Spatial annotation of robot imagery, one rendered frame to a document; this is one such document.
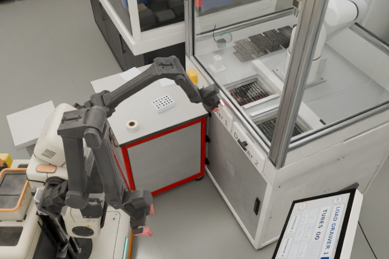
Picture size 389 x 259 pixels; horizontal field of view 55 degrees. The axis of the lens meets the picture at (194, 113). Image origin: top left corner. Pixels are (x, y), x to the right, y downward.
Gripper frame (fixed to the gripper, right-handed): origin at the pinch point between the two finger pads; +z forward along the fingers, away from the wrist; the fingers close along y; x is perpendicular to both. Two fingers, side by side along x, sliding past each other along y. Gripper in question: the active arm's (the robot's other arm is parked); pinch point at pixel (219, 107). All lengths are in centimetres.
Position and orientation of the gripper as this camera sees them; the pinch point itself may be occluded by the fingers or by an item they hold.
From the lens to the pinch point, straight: 209.9
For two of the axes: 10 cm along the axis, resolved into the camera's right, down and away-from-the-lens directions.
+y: 6.8, -6.9, -2.7
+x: -4.1, -6.5, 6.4
